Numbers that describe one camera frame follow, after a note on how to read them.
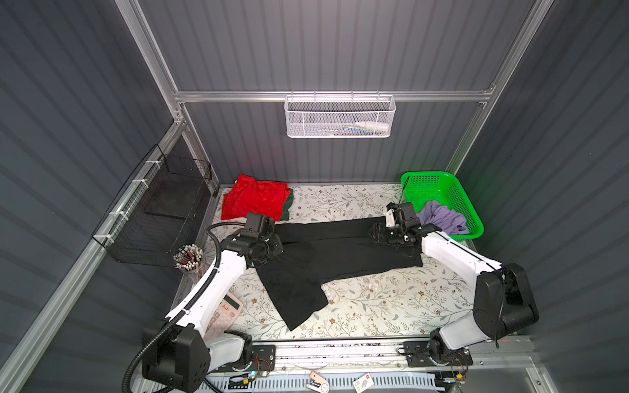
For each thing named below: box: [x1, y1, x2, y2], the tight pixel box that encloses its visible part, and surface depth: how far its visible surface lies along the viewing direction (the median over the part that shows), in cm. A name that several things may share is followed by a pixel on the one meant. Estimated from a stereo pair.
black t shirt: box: [255, 216, 423, 331], surface depth 92 cm
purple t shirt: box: [416, 199, 471, 236], surface depth 102 cm
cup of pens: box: [172, 243, 204, 272], surface depth 79 cm
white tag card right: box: [352, 373, 375, 393], surface depth 70 cm
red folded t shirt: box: [221, 174, 291, 222], surface depth 111 cm
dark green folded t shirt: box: [281, 187, 294, 221], surface depth 110 cm
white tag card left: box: [305, 370, 331, 393], surface depth 69 cm
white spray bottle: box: [353, 121, 390, 134], surface depth 93 cm
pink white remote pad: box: [203, 291, 245, 339], surface depth 82 cm
